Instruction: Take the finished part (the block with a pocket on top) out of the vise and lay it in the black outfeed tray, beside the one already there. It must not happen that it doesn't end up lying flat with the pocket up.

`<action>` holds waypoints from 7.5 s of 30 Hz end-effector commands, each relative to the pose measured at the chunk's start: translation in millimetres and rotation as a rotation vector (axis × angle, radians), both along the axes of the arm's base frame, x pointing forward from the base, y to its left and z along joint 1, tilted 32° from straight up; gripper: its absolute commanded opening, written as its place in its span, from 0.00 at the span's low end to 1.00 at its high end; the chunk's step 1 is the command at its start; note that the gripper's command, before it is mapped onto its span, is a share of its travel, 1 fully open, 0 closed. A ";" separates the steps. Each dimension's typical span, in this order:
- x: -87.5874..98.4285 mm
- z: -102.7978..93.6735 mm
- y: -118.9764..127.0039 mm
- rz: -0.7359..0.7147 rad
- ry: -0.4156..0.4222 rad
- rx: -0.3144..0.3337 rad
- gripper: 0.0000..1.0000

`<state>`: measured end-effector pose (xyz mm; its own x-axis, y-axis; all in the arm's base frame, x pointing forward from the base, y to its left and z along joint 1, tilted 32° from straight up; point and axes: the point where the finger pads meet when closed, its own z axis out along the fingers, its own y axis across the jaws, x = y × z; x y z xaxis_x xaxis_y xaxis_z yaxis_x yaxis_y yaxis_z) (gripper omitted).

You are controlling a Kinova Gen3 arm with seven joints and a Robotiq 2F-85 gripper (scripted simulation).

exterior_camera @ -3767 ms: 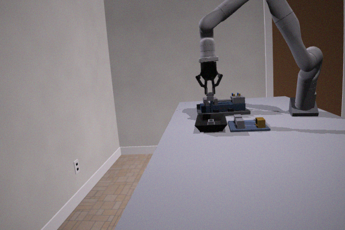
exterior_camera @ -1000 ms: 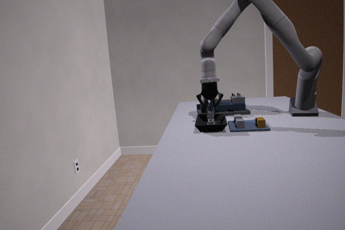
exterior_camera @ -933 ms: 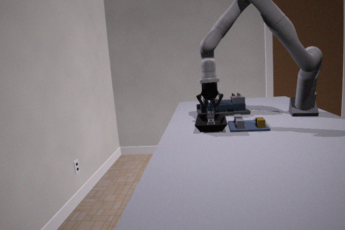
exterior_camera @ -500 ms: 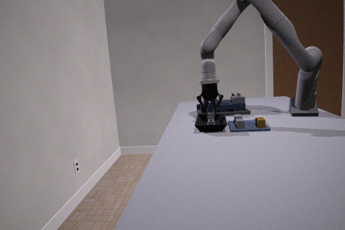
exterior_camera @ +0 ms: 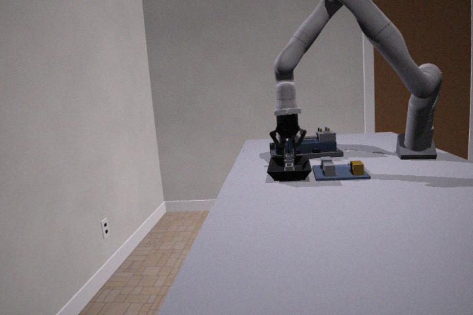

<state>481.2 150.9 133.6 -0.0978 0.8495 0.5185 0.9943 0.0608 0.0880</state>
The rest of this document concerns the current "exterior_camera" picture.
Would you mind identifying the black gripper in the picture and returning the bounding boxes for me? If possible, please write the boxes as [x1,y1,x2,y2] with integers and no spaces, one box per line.
[269,114,306,159]

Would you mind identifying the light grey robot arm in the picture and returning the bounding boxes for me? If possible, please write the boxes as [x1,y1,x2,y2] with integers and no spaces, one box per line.
[274,0,442,152]

